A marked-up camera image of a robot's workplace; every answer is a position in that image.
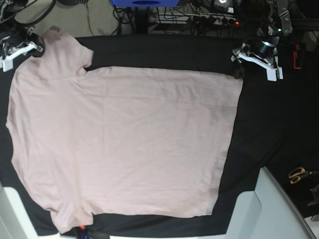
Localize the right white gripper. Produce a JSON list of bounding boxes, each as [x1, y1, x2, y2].
[[0, 27, 45, 72]]

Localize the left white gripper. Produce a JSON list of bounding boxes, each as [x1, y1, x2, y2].
[[231, 37, 284, 81]]

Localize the pink T-shirt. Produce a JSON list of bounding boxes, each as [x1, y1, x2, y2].
[[6, 28, 243, 233]]

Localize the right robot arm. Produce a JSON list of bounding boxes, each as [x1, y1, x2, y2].
[[0, 0, 56, 72]]

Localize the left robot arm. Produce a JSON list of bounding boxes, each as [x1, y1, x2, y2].
[[231, 0, 293, 82]]

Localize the red black clamp right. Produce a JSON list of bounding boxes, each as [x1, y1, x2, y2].
[[293, 43, 306, 70]]

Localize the red black clamp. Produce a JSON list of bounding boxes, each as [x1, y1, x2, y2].
[[293, 43, 306, 70], [72, 226, 90, 239]]

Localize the blue box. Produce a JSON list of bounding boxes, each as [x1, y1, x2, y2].
[[111, 0, 179, 7]]

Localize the black stand pole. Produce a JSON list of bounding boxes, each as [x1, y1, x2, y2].
[[135, 7, 150, 34]]

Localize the white chair right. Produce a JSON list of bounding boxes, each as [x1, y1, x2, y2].
[[225, 167, 316, 239]]

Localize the white chair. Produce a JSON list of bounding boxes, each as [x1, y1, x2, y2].
[[225, 167, 316, 239], [0, 184, 39, 239]]

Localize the white chair left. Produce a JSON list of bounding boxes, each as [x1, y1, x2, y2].
[[0, 184, 39, 239]]

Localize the red black clamp bottom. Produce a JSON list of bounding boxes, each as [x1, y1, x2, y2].
[[72, 226, 90, 239]]

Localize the orange handled scissors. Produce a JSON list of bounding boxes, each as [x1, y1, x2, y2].
[[288, 167, 319, 184]]

